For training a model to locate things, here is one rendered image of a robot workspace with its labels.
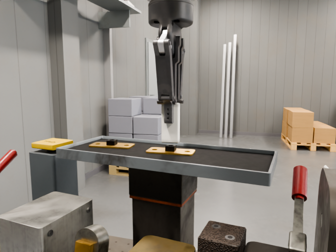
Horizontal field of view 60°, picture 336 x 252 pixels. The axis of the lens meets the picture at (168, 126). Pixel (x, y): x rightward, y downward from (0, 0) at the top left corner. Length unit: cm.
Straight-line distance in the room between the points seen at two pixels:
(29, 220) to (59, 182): 23
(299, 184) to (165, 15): 32
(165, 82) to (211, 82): 708
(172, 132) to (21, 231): 27
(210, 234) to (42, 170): 39
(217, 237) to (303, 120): 579
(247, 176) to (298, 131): 574
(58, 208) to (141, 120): 349
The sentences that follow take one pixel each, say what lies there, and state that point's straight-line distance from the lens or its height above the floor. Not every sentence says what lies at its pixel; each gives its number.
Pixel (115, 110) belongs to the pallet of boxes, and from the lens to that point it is 405.
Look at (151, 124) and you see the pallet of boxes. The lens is 386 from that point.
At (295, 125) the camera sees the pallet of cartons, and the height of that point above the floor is 48.
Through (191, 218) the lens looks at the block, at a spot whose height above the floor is 104.
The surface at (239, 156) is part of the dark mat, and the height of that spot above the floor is 116.
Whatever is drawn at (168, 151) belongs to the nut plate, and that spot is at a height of 116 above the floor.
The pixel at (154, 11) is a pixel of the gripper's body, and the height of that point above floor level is 139.
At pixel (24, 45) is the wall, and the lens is 323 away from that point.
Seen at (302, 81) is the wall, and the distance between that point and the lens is 751.
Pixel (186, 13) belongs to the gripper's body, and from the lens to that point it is 49.
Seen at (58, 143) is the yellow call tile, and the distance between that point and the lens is 64.
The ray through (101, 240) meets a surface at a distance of 38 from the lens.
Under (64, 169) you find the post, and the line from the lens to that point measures 65.
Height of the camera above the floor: 128
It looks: 8 degrees down
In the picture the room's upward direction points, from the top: straight up
